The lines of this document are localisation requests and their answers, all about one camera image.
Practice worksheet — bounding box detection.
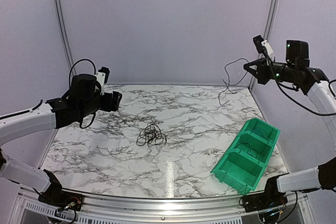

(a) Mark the blue cable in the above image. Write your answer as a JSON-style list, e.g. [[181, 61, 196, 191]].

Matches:
[[249, 126, 271, 138]]

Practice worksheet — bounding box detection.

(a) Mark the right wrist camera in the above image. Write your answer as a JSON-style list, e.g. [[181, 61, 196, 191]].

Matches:
[[253, 35, 275, 62]]

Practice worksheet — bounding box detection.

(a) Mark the left aluminium frame post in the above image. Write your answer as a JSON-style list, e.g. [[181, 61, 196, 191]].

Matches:
[[50, 0, 81, 90]]

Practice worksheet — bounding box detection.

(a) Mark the aluminium frame post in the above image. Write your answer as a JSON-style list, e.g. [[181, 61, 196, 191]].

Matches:
[[248, 0, 282, 90], [50, 0, 81, 90]]

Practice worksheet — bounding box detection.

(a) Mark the green three-compartment bin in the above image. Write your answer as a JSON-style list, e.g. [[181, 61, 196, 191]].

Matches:
[[211, 118, 280, 195]]

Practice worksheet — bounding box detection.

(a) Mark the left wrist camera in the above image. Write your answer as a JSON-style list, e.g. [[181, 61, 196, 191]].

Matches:
[[95, 67, 110, 95]]

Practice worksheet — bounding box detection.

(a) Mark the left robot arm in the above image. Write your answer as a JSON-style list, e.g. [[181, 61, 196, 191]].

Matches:
[[1, 67, 122, 206]]

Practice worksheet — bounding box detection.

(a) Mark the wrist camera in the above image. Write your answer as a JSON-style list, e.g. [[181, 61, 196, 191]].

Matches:
[[253, 35, 275, 62], [95, 67, 110, 95]]

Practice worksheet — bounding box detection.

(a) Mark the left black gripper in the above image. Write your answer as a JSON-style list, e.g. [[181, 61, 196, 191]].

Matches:
[[79, 91, 122, 119]]

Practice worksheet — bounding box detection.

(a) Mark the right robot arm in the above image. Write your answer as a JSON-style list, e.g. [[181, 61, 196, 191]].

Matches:
[[243, 35, 335, 207]]

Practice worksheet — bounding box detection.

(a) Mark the front aluminium rail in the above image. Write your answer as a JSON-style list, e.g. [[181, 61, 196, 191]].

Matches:
[[15, 179, 308, 224]]

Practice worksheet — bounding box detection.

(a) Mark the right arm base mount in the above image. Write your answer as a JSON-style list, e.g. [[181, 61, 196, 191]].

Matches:
[[239, 175, 288, 212]]

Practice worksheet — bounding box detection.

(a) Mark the right aluminium frame post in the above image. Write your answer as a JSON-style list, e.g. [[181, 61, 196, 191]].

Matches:
[[248, 0, 282, 90]]

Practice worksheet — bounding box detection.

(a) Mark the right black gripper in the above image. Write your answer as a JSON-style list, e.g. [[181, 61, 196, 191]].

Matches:
[[244, 57, 297, 84]]

